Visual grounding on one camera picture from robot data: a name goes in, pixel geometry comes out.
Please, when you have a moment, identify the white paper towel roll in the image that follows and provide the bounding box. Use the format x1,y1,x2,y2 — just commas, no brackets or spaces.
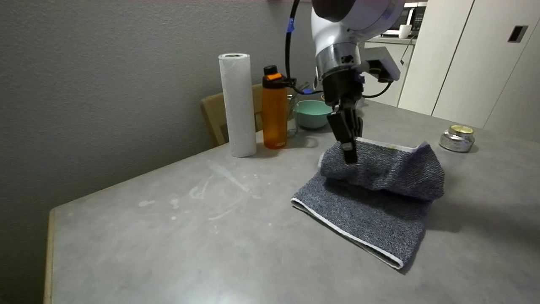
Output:
217,50,258,158

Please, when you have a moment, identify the white cabinet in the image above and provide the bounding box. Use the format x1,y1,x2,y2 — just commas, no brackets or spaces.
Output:
394,0,540,140

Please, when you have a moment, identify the black cabinet handle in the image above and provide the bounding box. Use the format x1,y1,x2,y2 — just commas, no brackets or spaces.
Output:
506,23,529,43

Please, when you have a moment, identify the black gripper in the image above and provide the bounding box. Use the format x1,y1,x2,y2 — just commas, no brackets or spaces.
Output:
320,64,366,165

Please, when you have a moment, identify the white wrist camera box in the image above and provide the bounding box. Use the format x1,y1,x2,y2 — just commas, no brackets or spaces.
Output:
362,45,403,84

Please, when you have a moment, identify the glass candle jar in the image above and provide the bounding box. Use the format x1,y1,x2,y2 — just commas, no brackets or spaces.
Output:
436,123,477,155

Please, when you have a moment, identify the orange bottle black cap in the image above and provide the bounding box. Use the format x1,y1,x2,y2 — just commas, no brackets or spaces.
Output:
259,64,298,150

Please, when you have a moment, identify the clear glass jar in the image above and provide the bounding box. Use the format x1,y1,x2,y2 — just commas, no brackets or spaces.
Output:
285,82,300,138

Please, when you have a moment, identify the wooden chair plain back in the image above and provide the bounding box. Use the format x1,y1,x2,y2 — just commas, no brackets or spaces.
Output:
199,82,266,146

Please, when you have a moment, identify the blue-grey towel white trim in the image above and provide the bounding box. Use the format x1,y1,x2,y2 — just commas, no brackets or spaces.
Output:
290,136,447,271

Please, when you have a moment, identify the teal bowl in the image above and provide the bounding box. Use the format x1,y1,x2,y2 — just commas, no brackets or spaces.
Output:
291,97,334,131

